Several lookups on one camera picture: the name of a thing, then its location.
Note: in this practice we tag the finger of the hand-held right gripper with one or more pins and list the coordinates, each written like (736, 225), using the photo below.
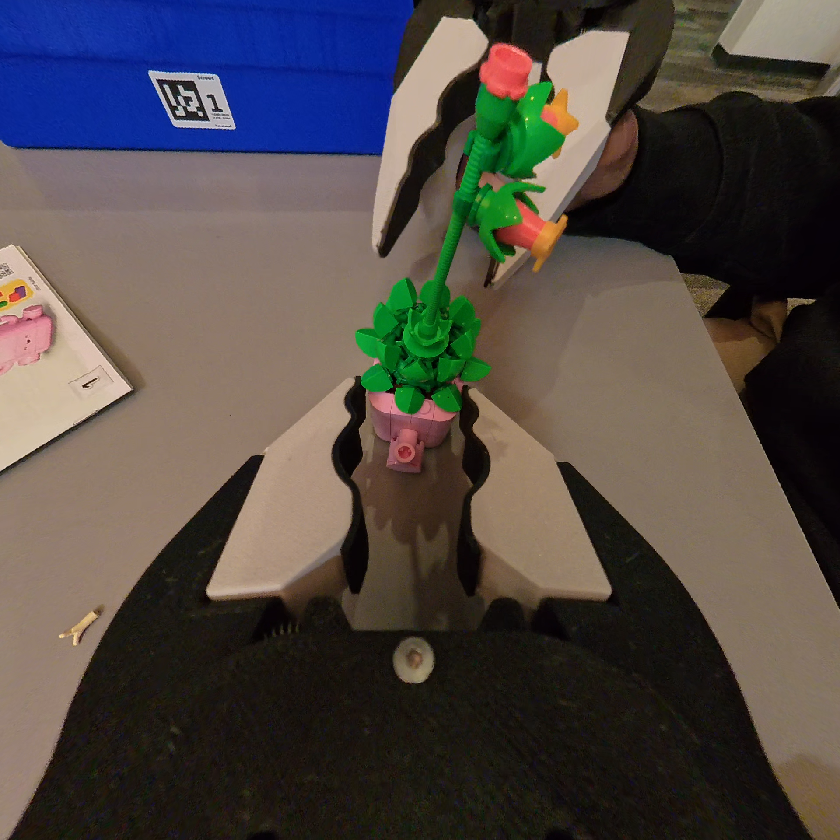
(590, 98)
(420, 85)

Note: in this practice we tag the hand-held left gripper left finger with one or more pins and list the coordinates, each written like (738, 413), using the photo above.
(275, 525)

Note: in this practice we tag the person's right forearm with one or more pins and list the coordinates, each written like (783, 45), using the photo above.
(722, 184)

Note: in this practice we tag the blue plastic bin white label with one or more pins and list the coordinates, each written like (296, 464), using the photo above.
(65, 98)

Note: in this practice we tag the toy brick instruction booklet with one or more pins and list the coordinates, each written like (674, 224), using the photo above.
(52, 394)

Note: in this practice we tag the small tan branch piece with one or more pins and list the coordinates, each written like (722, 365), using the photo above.
(82, 623)

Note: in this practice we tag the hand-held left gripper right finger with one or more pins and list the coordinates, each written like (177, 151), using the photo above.
(544, 531)

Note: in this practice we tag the green toy brick plant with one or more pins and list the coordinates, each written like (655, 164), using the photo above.
(420, 341)

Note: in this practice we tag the person's right hand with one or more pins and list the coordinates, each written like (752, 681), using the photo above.
(617, 157)

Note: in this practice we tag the pink toy brick pot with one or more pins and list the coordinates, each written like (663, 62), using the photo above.
(407, 426)

